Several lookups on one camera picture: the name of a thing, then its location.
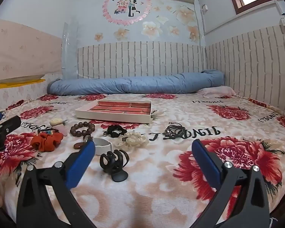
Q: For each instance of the clear plastic sheet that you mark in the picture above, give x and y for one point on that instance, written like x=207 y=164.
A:
x=70 y=52

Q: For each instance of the floral blanket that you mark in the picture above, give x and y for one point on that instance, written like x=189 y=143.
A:
x=156 y=194

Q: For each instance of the yellow-edged wooden board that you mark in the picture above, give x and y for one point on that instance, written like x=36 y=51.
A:
x=16 y=80

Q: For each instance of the pink heart wall sticker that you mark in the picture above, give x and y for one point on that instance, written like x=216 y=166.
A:
x=130 y=7

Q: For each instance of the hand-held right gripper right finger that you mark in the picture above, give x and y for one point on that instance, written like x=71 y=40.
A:
x=205 y=163

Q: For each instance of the pink pillow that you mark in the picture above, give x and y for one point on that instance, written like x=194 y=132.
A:
x=216 y=91

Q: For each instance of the orange scrunchie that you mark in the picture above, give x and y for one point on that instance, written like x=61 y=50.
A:
x=46 y=142

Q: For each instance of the white wall box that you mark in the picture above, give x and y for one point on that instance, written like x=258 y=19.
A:
x=205 y=8

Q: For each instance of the cream fuzzy hair clip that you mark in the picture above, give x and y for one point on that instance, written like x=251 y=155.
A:
x=56 y=121

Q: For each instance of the white box with brick lining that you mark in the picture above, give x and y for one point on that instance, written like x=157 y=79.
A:
x=116 y=110

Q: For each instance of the cream scrunchie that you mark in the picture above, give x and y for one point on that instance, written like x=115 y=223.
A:
x=135 y=140

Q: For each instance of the white bangle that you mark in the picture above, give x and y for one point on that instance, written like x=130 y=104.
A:
x=104 y=145

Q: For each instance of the blue rolled quilt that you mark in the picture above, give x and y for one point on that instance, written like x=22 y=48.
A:
x=137 y=84

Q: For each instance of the rainbow striped hair clip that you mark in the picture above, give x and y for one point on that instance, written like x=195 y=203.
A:
x=48 y=131

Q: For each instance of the black scrunchie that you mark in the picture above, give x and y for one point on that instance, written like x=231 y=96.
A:
x=115 y=131

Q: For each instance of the brown leaf hair clip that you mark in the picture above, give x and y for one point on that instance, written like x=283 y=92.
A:
x=78 y=144

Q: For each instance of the group of flower wall stickers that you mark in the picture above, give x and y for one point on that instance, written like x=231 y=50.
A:
x=152 y=27

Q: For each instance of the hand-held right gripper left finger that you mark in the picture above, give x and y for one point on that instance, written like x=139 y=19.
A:
x=82 y=163

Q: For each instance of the dark hair claw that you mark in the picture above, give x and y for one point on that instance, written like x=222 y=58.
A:
x=114 y=162

